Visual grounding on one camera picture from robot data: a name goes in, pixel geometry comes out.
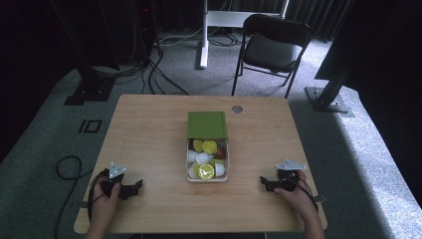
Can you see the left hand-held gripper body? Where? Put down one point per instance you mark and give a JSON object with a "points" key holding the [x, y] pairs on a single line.
{"points": [[116, 170]]}

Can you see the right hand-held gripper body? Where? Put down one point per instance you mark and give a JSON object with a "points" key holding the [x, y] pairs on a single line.
{"points": [[289, 172]]}

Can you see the person's right hand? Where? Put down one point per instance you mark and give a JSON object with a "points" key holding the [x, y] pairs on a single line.
{"points": [[297, 198]]}

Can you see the person's left hand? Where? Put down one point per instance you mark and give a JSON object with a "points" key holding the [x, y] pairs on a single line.
{"points": [[104, 203]]}

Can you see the white box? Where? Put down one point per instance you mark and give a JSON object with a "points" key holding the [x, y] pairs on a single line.
{"points": [[189, 178]]}

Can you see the pile of small capsules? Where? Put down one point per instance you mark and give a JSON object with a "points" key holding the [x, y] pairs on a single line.
{"points": [[206, 160]]}

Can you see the grey round table grommet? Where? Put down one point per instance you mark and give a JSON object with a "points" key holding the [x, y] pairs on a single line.
{"points": [[237, 109]]}

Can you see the green box lid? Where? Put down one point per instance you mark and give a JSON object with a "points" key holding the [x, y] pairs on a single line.
{"points": [[207, 124]]}

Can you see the black stand with grey base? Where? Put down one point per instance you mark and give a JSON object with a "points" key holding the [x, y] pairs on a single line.
{"points": [[326, 99]]}

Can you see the black stand with square base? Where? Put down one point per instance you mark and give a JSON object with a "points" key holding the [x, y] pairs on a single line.
{"points": [[89, 89]]}

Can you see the black folding chair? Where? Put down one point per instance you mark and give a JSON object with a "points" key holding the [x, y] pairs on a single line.
{"points": [[270, 49]]}

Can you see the dark curtain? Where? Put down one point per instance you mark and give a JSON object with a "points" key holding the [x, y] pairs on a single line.
{"points": [[318, 13]]}

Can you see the grey table edge bracket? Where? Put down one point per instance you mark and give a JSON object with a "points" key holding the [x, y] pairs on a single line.
{"points": [[83, 204]]}

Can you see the white desk frame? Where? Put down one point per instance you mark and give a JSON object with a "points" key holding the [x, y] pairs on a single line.
{"points": [[207, 20]]}

